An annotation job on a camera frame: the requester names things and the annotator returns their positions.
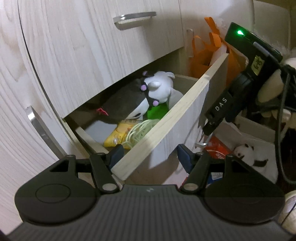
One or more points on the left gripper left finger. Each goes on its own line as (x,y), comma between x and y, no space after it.
(101,165)

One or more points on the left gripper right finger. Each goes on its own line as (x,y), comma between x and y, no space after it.
(196,166)

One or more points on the red snack box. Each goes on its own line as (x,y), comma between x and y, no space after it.
(217,149)

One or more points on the pale green yarn ball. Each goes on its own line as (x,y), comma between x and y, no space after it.
(137,133)

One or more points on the green item in drawer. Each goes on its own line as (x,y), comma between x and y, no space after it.
(157,112)

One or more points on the white gloved right hand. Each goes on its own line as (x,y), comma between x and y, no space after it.
(273,88)

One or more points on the blue white small box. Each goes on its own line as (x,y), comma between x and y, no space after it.
(214,176)

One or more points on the yellow snack packet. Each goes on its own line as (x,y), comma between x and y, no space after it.
(119,134)

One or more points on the small panda plush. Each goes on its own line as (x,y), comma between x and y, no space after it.
(248,155)

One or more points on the orange fabric tote bag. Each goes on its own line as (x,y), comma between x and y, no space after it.
(205,54)

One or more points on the black white plush toy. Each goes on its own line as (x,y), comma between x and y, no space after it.
(133,100)

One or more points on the left cabinet door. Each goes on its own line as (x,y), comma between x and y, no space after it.
(23,152)

